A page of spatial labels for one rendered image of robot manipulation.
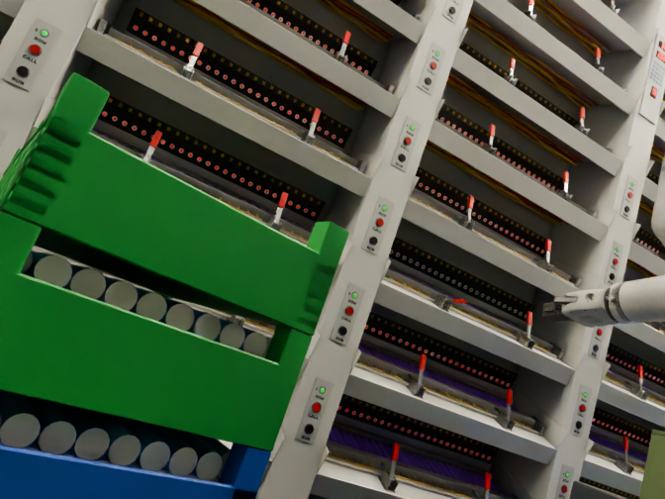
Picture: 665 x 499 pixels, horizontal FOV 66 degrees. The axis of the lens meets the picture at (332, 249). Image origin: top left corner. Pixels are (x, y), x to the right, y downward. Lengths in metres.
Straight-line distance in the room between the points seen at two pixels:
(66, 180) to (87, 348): 0.09
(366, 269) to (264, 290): 0.75
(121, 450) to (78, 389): 0.05
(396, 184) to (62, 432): 0.93
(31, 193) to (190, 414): 0.15
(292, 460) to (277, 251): 0.76
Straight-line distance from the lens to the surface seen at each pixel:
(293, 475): 1.07
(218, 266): 0.32
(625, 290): 1.17
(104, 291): 0.31
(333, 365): 1.06
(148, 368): 0.31
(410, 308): 1.14
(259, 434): 0.36
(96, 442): 0.33
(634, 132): 1.73
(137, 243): 0.30
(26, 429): 0.32
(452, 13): 1.37
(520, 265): 1.34
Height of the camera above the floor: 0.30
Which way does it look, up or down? 13 degrees up
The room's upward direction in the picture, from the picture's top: 20 degrees clockwise
